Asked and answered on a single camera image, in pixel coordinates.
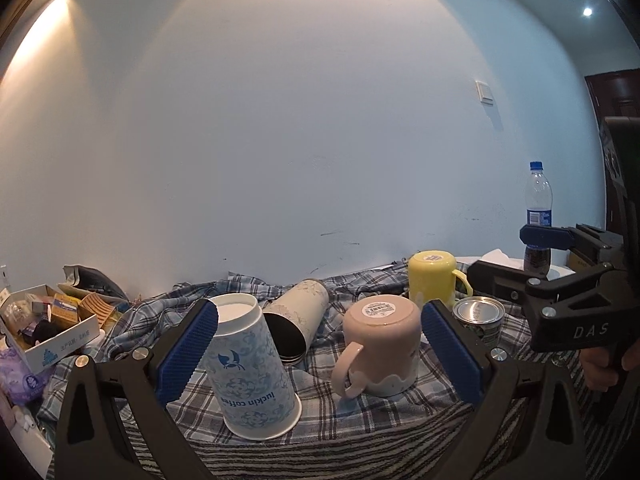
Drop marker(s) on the dark wooden door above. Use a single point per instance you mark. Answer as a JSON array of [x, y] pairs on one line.
[[612, 97]]

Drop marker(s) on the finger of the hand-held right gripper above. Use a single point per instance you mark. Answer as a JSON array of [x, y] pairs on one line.
[[500, 276], [545, 236]]

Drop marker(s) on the silver tin can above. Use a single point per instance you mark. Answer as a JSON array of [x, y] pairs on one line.
[[480, 315]]

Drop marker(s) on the white tissue paper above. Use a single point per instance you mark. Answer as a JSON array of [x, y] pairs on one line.
[[492, 256]]

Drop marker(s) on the brown striped packet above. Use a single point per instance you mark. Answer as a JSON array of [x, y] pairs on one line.
[[95, 307]]

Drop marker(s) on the white wall switch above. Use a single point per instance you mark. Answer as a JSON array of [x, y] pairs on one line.
[[484, 92]]

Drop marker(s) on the yellow ceramic mug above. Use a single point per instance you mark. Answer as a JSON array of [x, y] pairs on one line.
[[432, 280]]

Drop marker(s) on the person's right hand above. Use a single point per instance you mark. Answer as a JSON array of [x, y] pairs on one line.
[[595, 367]]

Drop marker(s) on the patterned metal canister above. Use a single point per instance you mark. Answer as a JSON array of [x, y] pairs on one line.
[[295, 310]]

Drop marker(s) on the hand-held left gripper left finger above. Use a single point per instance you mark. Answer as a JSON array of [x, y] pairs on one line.
[[185, 355]]

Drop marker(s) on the white cardboard box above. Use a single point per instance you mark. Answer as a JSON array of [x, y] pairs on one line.
[[60, 345]]

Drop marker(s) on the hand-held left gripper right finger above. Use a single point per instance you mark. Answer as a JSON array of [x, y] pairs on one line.
[[452, 355]]

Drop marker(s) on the round ceiling light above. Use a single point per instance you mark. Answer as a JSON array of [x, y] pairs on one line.
[[587, 11]]

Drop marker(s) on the purple plastic packet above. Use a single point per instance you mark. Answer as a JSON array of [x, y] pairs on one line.
[[22, 377]]

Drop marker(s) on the white blue patterned paper cup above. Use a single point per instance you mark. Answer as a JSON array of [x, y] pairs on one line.
[[250, 370]]

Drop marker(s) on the plaid cloth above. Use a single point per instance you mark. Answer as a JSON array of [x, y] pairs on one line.
[[320, 385]]

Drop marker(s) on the silver foil bag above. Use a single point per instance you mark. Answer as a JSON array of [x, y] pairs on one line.
[[92, 280]]

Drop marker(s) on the yellow small box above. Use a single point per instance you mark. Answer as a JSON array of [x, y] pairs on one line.
[[65, 311]]

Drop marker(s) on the pink ceramic mug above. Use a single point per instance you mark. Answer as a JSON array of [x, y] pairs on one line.
[[382, 340]]

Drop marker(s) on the blue capped cola bottle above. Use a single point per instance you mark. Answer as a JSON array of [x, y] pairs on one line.
[[538, 195]]

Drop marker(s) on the yellow cardboard box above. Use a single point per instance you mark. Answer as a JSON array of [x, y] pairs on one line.
[[575, 259]]

